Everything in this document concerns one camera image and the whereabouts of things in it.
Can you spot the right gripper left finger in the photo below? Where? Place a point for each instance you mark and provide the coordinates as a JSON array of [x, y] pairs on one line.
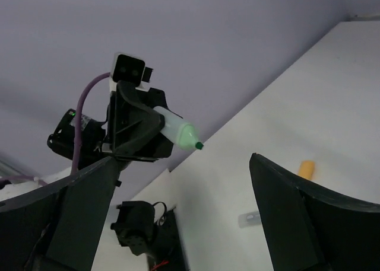
[[58, 226]]

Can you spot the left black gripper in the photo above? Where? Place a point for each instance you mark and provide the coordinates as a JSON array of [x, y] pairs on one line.
[[133, 127]]

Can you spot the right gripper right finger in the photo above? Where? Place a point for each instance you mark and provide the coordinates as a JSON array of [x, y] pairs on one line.
[[310, 227]]

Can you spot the green pencil shaped case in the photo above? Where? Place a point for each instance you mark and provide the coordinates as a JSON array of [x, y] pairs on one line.
[[178, 130]]

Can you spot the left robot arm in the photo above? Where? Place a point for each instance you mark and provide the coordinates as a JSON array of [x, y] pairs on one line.
[[78, 138]]

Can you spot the yellow orange eraser cap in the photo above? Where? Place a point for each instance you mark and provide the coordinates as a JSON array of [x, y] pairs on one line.
[[306, 169]]

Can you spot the clear orange tip pencil case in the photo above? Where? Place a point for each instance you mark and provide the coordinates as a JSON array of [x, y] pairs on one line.
[[249, 219]]

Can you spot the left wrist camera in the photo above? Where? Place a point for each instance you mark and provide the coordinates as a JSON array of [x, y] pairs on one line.
[[130, 69]]

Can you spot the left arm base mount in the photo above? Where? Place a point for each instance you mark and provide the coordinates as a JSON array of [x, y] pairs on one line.
[[151, 230]]

